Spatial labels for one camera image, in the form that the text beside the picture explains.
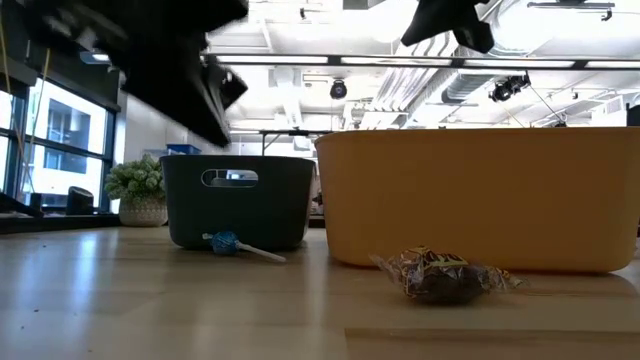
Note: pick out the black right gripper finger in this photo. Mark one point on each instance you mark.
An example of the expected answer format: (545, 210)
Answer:
(475, 37)

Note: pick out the dark grey-blue plastic bin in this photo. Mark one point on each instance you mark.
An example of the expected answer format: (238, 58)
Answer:
(260, 215)

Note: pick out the yellow plastic bin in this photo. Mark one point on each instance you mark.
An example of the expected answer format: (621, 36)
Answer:
(475, 200)

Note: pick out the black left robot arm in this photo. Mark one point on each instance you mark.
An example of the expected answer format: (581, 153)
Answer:
(125, 20)

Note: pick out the chocolate candy in clear wrapper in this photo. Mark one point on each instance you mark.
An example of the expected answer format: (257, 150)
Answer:
(445, 285)

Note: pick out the black spotlight cluster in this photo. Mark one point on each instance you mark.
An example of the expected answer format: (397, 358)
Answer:
(507, 89)

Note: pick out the blue storage bin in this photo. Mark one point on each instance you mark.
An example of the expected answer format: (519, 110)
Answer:
(184, 149)

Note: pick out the overhead light strip bar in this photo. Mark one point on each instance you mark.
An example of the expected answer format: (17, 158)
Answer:
(270, 59)

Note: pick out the black ceiling track fixture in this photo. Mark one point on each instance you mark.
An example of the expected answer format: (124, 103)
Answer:
(570, 5)

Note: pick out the green potted artificial plant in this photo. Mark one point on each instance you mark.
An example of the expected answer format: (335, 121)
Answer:
(135, 185)

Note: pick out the background folding table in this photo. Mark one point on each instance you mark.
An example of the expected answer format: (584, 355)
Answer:
(295, 132)

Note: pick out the black chair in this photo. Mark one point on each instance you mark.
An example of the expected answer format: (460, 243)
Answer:
(80, 200)

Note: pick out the blue lollipop with white stick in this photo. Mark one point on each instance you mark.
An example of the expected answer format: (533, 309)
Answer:
(225, 243)

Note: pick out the black hanging camera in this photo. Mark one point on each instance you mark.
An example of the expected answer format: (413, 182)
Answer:
(338, 89)

